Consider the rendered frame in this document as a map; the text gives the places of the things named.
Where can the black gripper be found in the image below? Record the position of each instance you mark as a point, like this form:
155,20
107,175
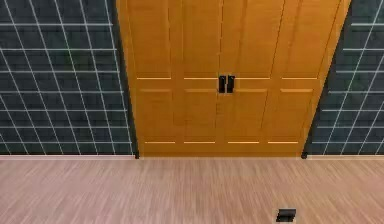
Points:
286,215

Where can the orange wooden room door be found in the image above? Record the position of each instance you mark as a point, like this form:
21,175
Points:
160,100
286,100

